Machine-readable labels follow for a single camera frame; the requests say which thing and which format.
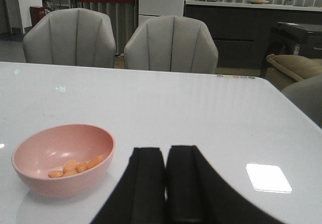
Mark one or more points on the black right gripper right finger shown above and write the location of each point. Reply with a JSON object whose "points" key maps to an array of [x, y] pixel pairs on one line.
{"points": [[198, 194]]}

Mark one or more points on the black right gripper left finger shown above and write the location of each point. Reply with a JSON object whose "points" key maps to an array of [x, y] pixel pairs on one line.
{"points": [[139, 196]]}

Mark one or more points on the orange ham piece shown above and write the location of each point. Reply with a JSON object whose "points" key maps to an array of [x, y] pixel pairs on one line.
{"points": [[56, 174], [81, 167], [70, 168], [95, 161]]}

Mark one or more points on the pink bowl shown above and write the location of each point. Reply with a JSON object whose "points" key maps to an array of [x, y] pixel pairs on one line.
{"points": [[50, 149]]}

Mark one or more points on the grey chair at right edge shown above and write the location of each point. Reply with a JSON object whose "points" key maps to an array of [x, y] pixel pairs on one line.
{"points": [[306, 95]]}

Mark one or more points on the beige cushion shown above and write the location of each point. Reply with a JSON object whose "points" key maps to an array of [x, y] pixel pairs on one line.
{"points": [[285, 70]]}

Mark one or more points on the grey right dining chair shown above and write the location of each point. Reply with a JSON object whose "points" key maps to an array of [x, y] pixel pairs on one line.
{"points": [[172, 43]]}

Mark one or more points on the grey dining chair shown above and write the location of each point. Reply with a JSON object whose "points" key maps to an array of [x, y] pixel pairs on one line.
{"points": [[172, 43], [73, 37]]}

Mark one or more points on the dark grey sideboard counter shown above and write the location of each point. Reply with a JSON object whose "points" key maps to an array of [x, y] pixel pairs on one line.
{"points": [[241, 31]]}

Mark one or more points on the grey left dining chair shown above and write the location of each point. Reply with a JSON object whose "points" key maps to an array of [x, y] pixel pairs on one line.
{"points": [[73, 37]]}

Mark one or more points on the dark side table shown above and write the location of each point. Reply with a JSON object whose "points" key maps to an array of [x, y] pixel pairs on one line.
{"points": [[293, 38]]}

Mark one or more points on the red barrier belt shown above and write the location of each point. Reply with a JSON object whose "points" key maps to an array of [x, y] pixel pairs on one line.
{"points": [[107, 1]]}

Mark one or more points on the red bin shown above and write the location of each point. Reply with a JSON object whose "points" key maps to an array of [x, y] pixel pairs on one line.
{"points": [[36, 13]]}

